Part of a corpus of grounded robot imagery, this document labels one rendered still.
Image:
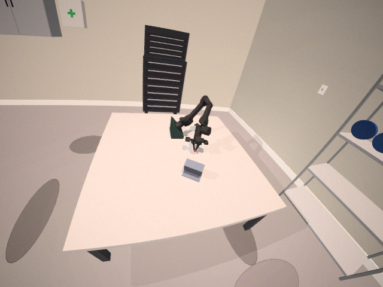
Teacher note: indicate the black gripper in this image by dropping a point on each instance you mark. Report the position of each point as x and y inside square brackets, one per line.
[188, 139]

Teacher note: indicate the dark grey sloped panel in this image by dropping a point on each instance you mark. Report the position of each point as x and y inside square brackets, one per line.
[193, 170]

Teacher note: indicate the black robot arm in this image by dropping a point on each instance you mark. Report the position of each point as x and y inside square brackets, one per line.
[203, 128]

